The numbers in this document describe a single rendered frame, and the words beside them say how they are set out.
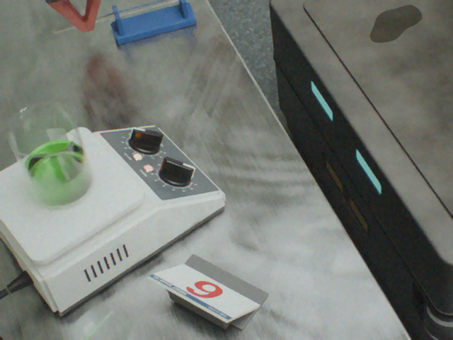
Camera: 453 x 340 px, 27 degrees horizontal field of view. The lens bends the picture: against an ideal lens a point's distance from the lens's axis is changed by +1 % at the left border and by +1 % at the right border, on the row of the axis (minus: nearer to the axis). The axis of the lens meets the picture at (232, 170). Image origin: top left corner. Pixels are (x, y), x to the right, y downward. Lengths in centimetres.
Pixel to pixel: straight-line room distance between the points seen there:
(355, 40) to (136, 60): 64
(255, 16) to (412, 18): 67
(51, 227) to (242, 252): 19
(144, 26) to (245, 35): 112
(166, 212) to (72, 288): 11
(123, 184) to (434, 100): 80
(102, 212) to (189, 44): 33
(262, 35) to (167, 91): 119
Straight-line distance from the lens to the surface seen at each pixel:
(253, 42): 224
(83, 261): 87
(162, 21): 116
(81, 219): 87
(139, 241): 90
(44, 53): 117
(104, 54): 115
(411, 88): 160
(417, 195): 146
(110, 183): 89
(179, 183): 92
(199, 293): 87
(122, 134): 97
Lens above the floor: 150
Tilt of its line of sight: 49 degrees down
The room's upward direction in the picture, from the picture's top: 10 degrees counter-clockwise
